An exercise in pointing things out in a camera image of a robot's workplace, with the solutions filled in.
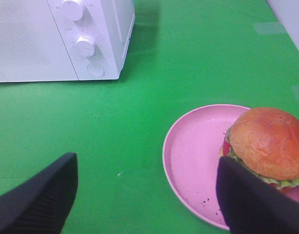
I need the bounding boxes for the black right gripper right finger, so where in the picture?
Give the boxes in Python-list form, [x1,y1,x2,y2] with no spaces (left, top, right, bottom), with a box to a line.
[216,156,299,234]

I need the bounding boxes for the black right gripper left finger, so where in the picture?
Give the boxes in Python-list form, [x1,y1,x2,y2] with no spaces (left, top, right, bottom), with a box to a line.
[0,153,78,234]

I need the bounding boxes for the burger with bun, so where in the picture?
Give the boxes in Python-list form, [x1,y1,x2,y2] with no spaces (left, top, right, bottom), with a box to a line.
[219,107,299,190]

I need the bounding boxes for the pink speckled plate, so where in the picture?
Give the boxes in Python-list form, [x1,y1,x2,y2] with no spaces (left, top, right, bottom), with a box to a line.
[163,104,299,231]

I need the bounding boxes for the round microwave door button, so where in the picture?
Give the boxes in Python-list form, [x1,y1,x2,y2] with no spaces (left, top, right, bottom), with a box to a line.
[87,63,105,77]

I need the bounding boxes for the white microwave oven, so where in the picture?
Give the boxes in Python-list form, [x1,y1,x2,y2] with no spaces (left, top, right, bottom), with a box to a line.
[0,0,135,82]

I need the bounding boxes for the white lower microwave knob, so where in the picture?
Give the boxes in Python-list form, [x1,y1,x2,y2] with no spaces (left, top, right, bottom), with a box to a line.
[75,35,96,57]

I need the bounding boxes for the white microwave knob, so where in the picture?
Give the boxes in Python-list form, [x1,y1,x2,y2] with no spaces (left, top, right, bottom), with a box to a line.
[61,0,85,21]
[75,35,96,57]

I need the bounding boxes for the white partition panel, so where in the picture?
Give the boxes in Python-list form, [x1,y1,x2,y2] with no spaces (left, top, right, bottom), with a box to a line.
[266,0,299,51]

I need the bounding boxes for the white upper microwave knob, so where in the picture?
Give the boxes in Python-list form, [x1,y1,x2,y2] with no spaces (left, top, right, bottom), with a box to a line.
[61,0,85,21]

